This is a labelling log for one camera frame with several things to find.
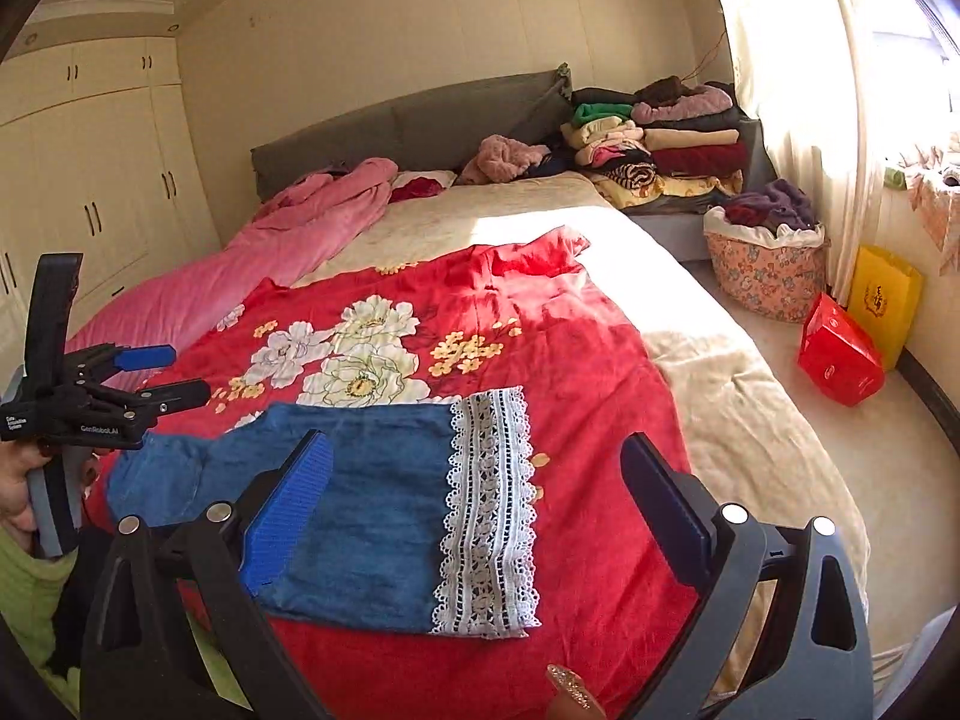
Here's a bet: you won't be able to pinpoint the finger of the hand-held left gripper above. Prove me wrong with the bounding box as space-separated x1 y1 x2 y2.
67 343 179 385
100 379 212 422

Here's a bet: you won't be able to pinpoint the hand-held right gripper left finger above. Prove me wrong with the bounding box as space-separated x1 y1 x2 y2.
79 430 336 720

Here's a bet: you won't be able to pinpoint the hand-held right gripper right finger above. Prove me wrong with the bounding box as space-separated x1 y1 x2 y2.
619 432 875 720

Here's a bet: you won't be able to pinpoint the blue denim lace-trimmed pants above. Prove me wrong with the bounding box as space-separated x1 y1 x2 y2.
105 386 552 640

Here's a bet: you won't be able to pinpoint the person's left forearm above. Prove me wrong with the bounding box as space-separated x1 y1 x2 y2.
0 525 83 713

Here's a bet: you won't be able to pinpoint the person's left hand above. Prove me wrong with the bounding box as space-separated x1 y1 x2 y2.
0 436 103 537

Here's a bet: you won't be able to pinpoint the person's right hand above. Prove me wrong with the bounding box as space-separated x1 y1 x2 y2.
545 663 605 720

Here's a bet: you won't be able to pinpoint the pink quilt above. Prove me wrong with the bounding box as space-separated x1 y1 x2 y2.
64 157 398 357

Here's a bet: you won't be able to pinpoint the red floral blanket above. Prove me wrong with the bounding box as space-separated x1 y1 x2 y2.
79 227 725 720

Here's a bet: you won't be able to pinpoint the person's green fleece jacket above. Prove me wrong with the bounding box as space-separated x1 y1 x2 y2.
176 592 252 698

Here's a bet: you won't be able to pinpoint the cream wardrobe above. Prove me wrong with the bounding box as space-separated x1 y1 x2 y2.
0 37 222 383

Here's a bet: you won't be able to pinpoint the red bag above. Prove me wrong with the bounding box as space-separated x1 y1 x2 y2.
797 292 886 407

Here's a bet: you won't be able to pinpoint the floral laundry basket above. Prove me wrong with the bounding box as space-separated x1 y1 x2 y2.
703 206 827 323

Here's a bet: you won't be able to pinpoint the grey storage bench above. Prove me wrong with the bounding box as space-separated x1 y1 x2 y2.
626 116 773 263

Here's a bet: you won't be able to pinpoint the yellow paper bag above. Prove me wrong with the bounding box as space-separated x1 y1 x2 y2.
847 245 925 371

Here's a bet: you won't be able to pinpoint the purple clothes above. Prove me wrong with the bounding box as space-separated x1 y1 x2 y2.
724 180 818 230

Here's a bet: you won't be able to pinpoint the dark red garment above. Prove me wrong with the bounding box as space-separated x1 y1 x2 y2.
390 176 443 203

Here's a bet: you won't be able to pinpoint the pile of folded clothes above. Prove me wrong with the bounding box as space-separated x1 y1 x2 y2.
561 75 747 215

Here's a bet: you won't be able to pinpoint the grey upholstered headboard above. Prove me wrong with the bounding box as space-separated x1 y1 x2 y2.
250 64 575 203

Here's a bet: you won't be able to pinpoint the pink fluffy garment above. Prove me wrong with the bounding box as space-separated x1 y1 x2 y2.
457 133 552 185

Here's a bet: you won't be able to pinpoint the floral tablecloth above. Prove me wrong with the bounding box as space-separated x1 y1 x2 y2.
904 142 960 275

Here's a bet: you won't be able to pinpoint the white curtain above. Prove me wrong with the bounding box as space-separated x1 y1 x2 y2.
705 0 901 308

